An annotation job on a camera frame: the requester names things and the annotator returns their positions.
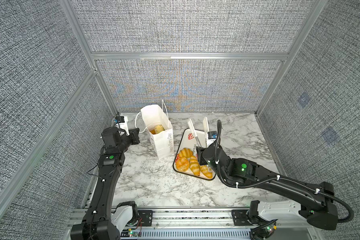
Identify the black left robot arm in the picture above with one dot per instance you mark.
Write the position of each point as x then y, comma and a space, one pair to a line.
99, 223

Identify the strawberry print serving tray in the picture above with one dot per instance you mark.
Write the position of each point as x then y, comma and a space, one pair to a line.
188, 141

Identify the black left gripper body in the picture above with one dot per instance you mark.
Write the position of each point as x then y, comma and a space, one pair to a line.
133, 139

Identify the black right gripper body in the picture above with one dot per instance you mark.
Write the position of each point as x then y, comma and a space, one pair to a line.
202, 160

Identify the round striped fake bun left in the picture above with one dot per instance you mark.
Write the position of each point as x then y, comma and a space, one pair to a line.
186, 153

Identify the knotted fake bread roll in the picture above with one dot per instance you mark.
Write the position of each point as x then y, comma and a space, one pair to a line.
182, 164

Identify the striped fake croissant bottom middle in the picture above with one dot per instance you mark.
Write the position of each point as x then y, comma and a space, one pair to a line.
194, 166

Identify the flaky fake croissant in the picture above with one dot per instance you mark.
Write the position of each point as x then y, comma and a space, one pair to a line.
157, 129
206, 171

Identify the steel tongs white tips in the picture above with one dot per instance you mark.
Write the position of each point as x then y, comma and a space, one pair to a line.
201, 137

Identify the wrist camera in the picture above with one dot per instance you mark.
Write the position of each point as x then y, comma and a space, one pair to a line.
121, 122
212, 135

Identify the white printed paper bag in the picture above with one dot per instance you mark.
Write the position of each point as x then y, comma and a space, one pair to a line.
152, 115

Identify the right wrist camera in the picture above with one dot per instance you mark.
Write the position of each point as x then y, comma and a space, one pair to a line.
212, 135

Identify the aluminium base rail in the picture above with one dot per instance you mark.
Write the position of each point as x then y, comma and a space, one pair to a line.
201, 224

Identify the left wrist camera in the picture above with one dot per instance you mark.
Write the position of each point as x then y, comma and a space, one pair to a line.
121, 122

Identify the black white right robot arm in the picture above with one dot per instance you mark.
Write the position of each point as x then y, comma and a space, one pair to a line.
316, 200

